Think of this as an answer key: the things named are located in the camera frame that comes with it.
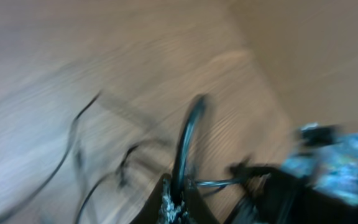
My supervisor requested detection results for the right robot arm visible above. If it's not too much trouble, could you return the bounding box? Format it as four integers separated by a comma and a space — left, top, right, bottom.
225, 124, 358, 223

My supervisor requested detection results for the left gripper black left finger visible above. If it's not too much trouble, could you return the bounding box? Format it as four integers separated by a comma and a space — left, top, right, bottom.
130, 173, 171, 224

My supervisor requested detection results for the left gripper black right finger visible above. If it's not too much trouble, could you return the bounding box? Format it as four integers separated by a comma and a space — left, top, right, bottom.
183, 180, 219, 224

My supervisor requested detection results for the black cable bundle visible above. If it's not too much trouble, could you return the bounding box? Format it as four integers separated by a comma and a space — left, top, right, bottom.
0, 90, 273, 224

